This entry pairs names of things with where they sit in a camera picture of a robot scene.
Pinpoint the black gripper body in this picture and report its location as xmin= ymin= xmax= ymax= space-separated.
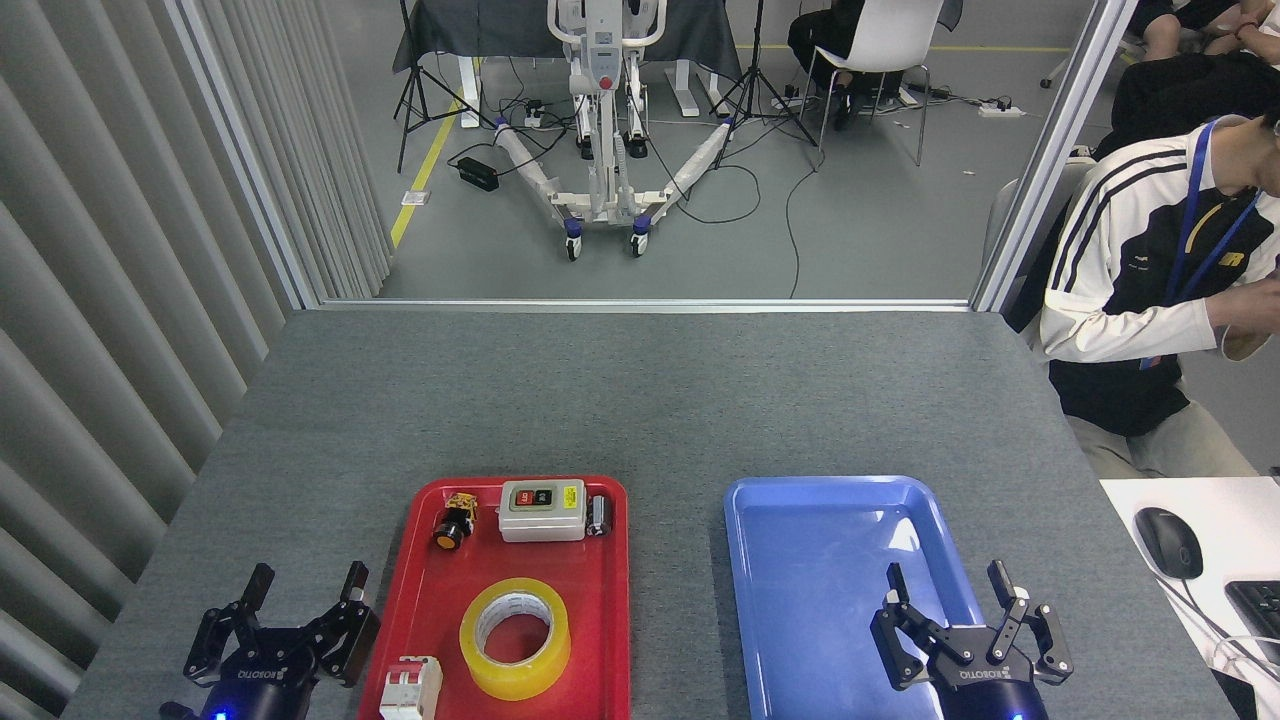
xmin=203 ymin=627 xmax=333 ymax=720
xmin=925 ymin=624 xmax=1051 ymax=720

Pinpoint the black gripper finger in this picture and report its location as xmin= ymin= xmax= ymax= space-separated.
xmin=869 ymin=562 xmax=953 ymax=692
xmin=183 ymin=563 xmax=277 ymax=689
xmin=304 ymin=561 xmax=382 ymax=689
xmin=985 ymin=559 xmax=1075 ymax=687

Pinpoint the yellow tape roll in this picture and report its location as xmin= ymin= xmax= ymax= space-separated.
xmin=459 ymin=577 xmax=572 ymax=702

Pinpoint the person's right hand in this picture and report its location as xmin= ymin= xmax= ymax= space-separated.
xmin=1206 ymin=262 xmax=1280 ymax=337

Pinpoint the red plastic tray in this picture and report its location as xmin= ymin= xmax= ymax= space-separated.
xmin=358 ymin=475 xmax=632 ymax=720

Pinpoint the white red circuit breaker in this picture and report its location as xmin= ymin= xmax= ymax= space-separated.
xmin=379 ymin=655 xmax=444 ymax=720

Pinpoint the blue plastic tray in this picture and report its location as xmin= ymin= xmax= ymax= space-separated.
xmin=723 ymin=475 xmax=1021 ymax=720

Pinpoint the yellow black push button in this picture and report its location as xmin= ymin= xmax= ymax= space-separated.
xmin=432 ymin=491 xmax=479 ymax=551

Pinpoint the black computer mouse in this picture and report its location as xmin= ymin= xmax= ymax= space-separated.
xmin=1133 ymin=506 xmax=1205 ymax=582

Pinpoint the white desk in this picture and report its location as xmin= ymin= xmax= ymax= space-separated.
xmin=1099 ymin=475 xmax=1280 ymax=720

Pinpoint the black keyboard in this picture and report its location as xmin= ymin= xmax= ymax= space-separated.
xmin=1224 ymin=579 xmax=1280 ymax=667

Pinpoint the person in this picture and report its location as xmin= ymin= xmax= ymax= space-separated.
xmin=1005 ymin=105 xmax=1280 ymax=479
xmin=1094 ymin=0 xmax=1280 ymax=161
xmin=786 ymin=0 xmax=867 ymax=132

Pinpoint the grey chair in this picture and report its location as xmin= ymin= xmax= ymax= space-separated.
xmin=982 ymin=155 xmax=1097 ymax=301

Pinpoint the black tripod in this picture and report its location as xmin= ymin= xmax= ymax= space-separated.
xmin=710 ymin=0 xmax=823 ymax=172
xmin=393 ymin=0 xmax=493 ymax=174

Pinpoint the white stand on wheels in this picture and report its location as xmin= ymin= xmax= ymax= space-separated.
xmin=494 ymin=0 xmax=737 ymax=263

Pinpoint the white chair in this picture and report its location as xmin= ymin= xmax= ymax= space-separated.
xmin=799 ymin=0 xmax=947 ymax=168

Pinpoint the table with dark cloth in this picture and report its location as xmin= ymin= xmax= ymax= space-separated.
xmin=392 ymin=0 xmax=744 ymax=129

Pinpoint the white cable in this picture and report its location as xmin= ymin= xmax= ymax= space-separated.
xmin=1158 ymin=575 xmax=1280 ymax=693

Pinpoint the grey white switch box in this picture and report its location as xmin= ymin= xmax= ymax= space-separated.
xmin=498 ymin=479 xmax=588 ymax=543

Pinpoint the silver rail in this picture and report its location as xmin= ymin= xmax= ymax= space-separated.
xmin=318 ymin=297 xmax=975 ymax=314

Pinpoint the silver post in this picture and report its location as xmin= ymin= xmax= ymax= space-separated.
xmin=163 ymin=0 xmax=323 ymax=312
xmin=968 ymin=0 xmax=1142 ymax=314

